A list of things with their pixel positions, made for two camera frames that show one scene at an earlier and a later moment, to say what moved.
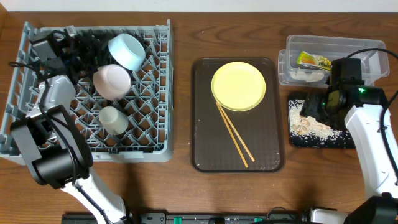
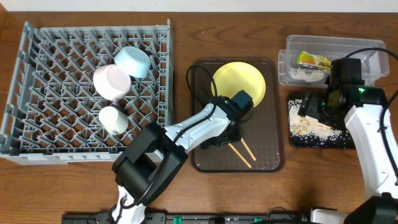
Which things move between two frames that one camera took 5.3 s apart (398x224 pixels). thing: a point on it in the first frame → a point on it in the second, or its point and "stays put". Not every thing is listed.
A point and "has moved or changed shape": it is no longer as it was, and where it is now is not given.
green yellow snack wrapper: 311,60 stays put
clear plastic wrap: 310,76 stays put
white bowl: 112,81 stays put
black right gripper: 313,109 stays put
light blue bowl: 127,51 has moved or changed shape
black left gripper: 78,50 → 219,140
